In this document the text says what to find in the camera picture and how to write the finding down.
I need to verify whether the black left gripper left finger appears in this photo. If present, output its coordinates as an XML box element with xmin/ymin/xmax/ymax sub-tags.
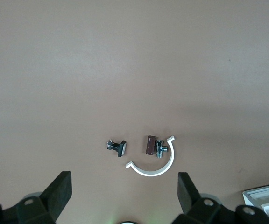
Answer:
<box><xmin>0</xmin><ymin>171</ymin><xmax>72</xmax><ymax>224</ymax></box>

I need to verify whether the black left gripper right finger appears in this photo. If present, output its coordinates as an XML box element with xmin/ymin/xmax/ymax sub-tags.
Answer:
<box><xmin>171</xmin><ymin>172</ymin><xmax>269</xmax><ymax>224</ymax></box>

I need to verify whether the white drawer cabinet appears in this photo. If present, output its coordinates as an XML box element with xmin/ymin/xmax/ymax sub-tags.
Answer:
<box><xmin>241</xmin><ymin>182</ymin><xmax>269</xmax><ymax>224</ymax></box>

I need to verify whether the brown cylinder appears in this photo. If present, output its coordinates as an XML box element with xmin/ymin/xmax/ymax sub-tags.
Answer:
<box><xmin>145</xmin><ymin>134</ymin><xmax>157</xmax><ymax>155</ymax></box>

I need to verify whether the white half-ring pipe clamp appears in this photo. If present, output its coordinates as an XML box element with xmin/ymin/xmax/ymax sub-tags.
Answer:
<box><xmin>125</xmin><ymin>135</ymin><xmax>175</xmax><ymax>177</ymax></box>

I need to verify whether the black push button switch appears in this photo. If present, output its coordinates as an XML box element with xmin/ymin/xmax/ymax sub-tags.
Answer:
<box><xmin>106</xmin><ymin>139</ymin><xmax>128</xmax><ymax>158</ymax></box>

